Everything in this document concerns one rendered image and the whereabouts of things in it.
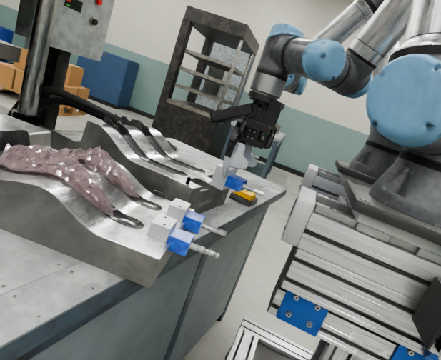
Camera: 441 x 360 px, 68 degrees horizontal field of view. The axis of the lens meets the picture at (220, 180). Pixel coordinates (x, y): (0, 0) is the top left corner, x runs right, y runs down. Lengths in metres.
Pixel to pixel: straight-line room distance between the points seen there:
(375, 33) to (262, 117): 0.28
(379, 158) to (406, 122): 0.61
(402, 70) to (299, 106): 6.78
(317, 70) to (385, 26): 0.18
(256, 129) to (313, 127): 6.55
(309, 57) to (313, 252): 0.37
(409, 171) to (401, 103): 0.17
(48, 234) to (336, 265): 0.50
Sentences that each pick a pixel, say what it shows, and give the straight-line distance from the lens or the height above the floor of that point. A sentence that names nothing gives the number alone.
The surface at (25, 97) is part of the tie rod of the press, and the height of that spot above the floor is 0.89.
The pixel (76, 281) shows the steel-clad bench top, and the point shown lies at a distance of 0.55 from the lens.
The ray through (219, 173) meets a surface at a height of 0.94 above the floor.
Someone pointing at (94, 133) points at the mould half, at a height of 0.91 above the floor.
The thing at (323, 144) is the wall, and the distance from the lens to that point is 7.32.
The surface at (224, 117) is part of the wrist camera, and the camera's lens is 0.81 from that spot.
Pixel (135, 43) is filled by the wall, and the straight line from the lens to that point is 8.38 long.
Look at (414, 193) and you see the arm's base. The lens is 0.64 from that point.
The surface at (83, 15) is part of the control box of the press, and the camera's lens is 1.59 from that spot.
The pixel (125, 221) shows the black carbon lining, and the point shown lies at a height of 0.85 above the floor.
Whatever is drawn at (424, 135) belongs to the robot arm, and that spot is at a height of 1.16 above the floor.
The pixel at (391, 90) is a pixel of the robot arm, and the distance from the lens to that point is 0.54.
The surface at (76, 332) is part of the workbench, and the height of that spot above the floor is 0.66.
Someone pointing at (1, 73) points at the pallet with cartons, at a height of 0.32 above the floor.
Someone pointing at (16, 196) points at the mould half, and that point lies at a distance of 0.62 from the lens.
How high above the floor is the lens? 1.13
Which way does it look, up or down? 14 degrees down
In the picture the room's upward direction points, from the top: 20 degrees clockwise
